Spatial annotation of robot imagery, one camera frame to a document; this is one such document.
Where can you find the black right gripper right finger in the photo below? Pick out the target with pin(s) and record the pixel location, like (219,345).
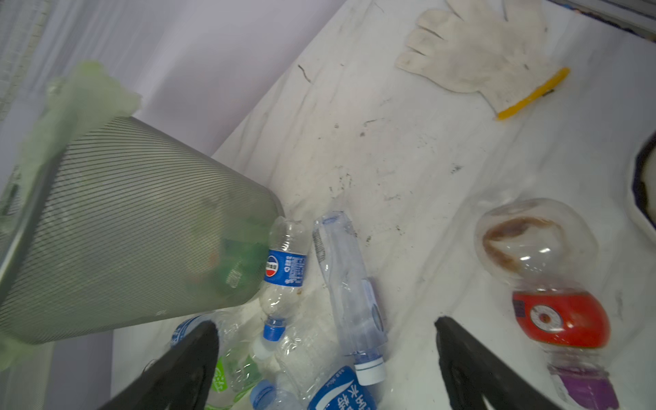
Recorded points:
(475,378)

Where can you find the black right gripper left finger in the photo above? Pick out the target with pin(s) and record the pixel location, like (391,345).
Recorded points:
(181,379)

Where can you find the grey mesh waste bin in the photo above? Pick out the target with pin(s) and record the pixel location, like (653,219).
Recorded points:
(128,226)

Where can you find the green bin liner bag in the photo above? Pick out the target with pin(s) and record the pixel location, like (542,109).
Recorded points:
(66,118)

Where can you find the clear bottle green label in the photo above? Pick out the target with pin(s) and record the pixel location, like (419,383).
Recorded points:
(236,374)

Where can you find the clear bottle blue label white cap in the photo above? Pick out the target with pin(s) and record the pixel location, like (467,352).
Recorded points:
(221,320)

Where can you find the round bottle red label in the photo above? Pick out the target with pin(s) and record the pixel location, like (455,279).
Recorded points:
(539,248)

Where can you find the small bottle blue Pepsi label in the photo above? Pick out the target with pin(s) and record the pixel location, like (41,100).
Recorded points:
(289,244)

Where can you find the tall clear bottle faint label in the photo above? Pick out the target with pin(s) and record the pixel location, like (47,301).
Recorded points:
(355,308)

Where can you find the white cotton work glove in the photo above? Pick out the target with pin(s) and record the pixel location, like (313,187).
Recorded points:
(469,48)

